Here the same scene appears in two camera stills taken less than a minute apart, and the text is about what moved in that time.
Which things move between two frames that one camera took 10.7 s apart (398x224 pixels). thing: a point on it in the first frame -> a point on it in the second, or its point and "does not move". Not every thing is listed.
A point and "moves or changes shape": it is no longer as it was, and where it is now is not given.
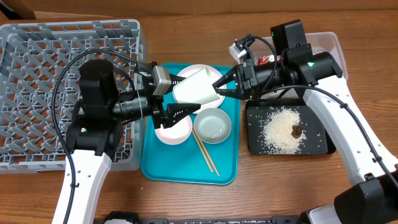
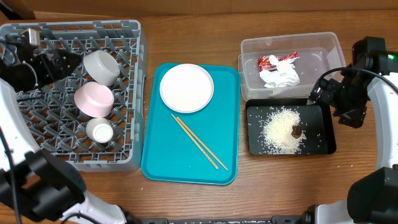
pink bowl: [177, 134] moves or changes shape
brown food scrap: [296, 130] does not move
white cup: [196, 88] moves or changes shape
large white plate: [219, 81] -> [186, 88]
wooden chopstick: [206, 152] -> [199, 141]
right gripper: [243, 80] -> [347, 109]
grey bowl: [212, 126] moves or changes shape
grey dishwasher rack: [40, 67] does not move
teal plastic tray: [183, 162] does not move
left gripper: [158, 114] -> [61, 69]
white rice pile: [276, 132] does not move
